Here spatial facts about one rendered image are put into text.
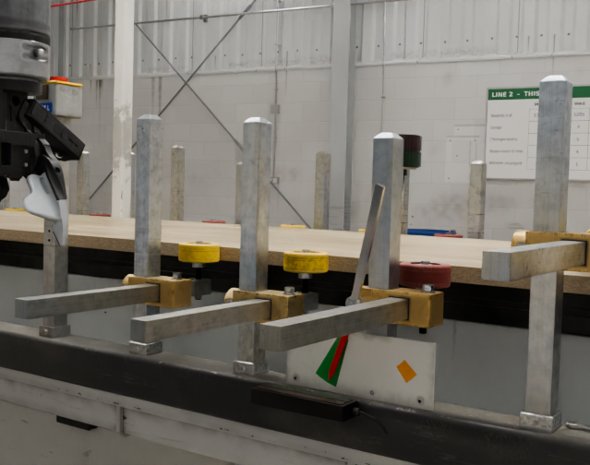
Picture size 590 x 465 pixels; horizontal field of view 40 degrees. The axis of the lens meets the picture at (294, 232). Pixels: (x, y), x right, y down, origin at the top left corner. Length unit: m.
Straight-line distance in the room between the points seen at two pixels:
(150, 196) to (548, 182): 0.73
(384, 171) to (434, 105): 7.55
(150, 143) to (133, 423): 0.54
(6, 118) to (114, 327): 0.96
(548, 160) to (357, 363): 0.42
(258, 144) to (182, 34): 9.11
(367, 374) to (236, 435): 0.32
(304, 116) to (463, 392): 8.06
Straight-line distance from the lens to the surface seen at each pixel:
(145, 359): 1.53
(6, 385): 1.93
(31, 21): 1.04
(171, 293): 1.48
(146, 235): 1.52
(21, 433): 2.30
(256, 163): 1.36
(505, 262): 0.84
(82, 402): 1.74
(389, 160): 1.23
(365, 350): 1.26
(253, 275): 1.37
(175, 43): 10.53
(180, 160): 2.95
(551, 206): 1.13
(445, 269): 1.27
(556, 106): 1.14
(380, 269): 1.24
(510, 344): 1.40
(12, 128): 1.04
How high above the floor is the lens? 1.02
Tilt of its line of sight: 3 degrees down
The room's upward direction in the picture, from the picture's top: 2 degrees clockwise
